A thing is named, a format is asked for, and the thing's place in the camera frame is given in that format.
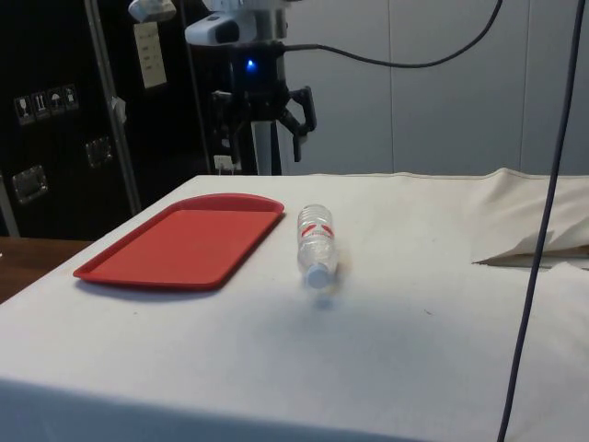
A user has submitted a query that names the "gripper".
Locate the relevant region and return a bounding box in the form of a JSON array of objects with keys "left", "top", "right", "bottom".
[{"left": 210, "top": 41, "right": 319, "bottom": 163}]

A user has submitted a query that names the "clear plastic bottle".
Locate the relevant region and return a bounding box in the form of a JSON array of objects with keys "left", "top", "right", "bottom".
[{"left": 296, "top": 203, "right": 341, "bottom": 290}]

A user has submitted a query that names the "red tray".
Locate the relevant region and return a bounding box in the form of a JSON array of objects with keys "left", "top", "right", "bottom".
[{"left": 72, "top": 192, "right": 285, "bottom": 294}]

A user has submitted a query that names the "black cabinet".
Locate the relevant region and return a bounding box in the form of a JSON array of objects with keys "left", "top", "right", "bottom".
[{"left": 0, "top": 0, "right": 283, "bottom": 240}]

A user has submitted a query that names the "pale grey locker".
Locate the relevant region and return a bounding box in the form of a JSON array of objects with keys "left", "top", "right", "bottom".
[{"left": 519, "top": 0, "right": 589, "bottom": 179}]

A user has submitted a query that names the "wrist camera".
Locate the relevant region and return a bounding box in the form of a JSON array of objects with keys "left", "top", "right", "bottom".
[{"left": 184, "top": 11, "right": 241, "bottom": 47}]

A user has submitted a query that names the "black cable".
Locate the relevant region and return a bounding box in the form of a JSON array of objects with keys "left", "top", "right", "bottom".
[
  {"left": 498, "top": 0, "right": 582, "bottom": 442},
  {"left": 283, "top": 0, "right": 505, "bottom": 69}
]

